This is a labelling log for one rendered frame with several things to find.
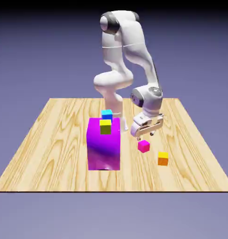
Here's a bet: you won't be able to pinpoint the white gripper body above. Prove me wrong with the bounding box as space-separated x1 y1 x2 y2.
130 114 164 137

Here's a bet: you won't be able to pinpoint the small magenta cube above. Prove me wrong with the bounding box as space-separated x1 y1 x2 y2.
137 140 150 154

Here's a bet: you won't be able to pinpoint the small orange cube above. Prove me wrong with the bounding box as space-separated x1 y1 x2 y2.
157 151 169 166

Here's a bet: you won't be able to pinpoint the small yellow-green cube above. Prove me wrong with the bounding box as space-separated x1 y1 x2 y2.
99 119 112 135

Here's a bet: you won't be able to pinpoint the small cyan cube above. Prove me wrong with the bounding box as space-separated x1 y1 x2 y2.
101 109 113 120

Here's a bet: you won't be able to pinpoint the large magenta box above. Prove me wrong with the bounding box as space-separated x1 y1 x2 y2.
86 117 121 171

